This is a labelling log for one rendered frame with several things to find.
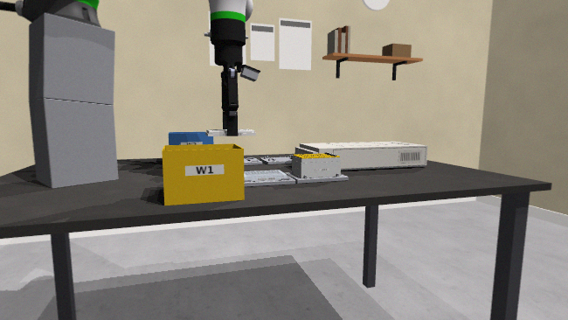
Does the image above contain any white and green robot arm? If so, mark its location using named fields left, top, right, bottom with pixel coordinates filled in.
left=0, top=0, right=260, bottom=81

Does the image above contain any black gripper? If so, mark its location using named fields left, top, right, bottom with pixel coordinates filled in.
left=214, top=43, right=243, bottom=136

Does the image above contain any yellow open-sided box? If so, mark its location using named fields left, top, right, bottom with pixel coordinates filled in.
left=162, top=143, right=245, bottom=205

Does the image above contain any blue open bin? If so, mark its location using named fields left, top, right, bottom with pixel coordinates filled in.
left=169, top=132, right=213, bottom=145

